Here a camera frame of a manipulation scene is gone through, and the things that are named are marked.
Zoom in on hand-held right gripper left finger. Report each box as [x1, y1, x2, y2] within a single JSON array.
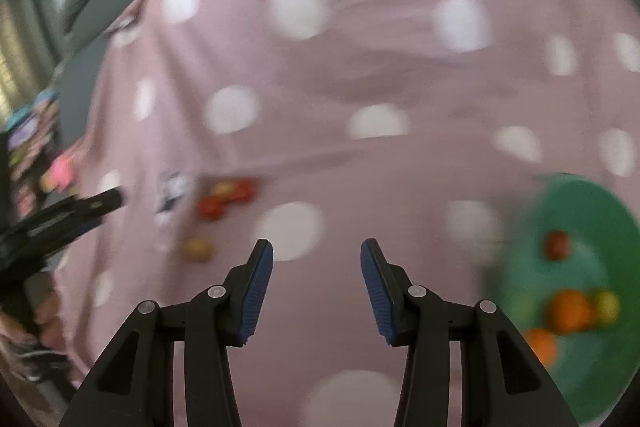
[[59, 238, 275, 427]]

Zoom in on orange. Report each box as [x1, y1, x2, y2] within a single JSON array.
[[547, 289, 596, 334], [522, 328, 558, 368]]

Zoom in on stack of colourful toys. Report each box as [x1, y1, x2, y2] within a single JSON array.
[[5, 89, 61, 188]]

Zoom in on pink toy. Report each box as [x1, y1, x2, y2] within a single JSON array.
[[42, 154, 78, 192]]

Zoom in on pink polka dot blanket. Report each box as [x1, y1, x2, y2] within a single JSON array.
[[50, 0, 640, 427]]

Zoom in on person's left hand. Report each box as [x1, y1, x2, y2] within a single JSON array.
[[32, 292, 67, 353]]

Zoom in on green lime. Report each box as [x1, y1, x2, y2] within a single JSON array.
[[507, 292, 541, 328]]

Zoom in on green plastic basin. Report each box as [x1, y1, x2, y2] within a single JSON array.
[[497, 174, 640, 425]]

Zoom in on yellow-green lemon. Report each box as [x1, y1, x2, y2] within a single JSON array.
[[592, 289, 621, 325]]

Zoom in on beige curtain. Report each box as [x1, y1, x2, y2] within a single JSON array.
[[0, 0, 51, 128]]

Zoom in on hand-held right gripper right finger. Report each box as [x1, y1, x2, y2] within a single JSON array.
[[360, 238, 577, 427]]

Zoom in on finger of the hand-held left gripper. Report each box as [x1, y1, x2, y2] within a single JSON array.
[[15, 186, 125, 233], [0, 216, 105, 260]]

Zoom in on small brown round fruit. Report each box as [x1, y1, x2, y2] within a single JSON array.
[[180, 238, 213, 263]]

